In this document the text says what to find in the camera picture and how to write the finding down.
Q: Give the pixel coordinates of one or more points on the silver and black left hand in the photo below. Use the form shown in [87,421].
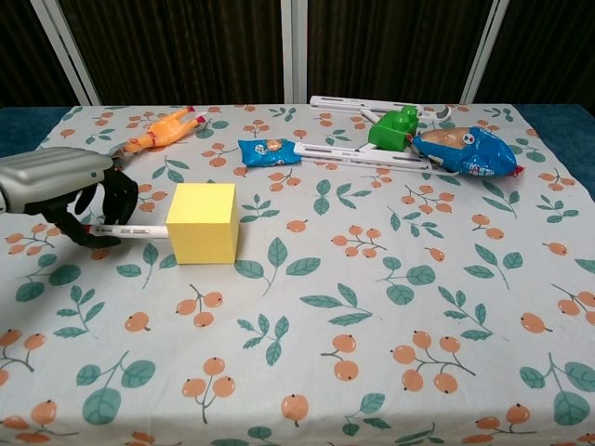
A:
[51,176]

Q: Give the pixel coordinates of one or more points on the red and white marker pen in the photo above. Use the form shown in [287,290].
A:
[135,231]

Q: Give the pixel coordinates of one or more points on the yellow foam cube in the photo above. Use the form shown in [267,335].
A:
[204,227]

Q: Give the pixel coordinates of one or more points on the fruit and leaf patterned tablecloth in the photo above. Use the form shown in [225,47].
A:
[325,302]

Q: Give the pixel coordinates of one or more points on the orange rubber chicken toy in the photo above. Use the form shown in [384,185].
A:
[165,132]

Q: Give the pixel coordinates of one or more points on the small blue snack packet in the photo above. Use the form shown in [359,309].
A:
[268,152]

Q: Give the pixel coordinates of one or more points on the green toy building block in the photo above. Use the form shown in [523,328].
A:
[392,130]

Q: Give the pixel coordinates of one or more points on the large blue chip bag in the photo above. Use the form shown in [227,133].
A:
[469,151]

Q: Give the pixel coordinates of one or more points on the white screen frame post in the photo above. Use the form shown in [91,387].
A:
[483,51]
[294,51]
[70,51]

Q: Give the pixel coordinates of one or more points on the white rail with hooked end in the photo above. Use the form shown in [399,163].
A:
[344,102]

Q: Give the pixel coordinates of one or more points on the long white metal rail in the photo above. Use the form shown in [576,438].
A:
[353,155]

